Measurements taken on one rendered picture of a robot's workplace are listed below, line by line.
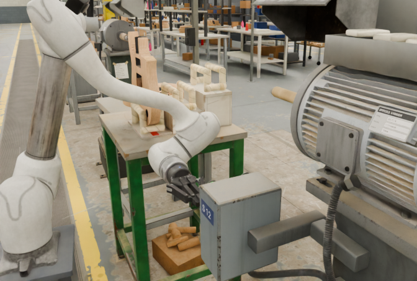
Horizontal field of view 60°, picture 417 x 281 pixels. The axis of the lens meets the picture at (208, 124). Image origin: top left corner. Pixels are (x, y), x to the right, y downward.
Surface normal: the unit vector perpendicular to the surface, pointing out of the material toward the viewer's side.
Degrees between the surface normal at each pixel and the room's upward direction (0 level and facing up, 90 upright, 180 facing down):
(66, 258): 0
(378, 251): 107
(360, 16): 90
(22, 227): 86
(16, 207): 70
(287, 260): 0
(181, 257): 0
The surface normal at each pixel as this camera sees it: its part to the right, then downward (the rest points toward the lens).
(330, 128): -0.90, 0.15
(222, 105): 0.41, 0.29
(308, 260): -0.01, -0.95
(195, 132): 0.27, 0.11
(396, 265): -0.86, 0.41
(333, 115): -0.85, -0.18
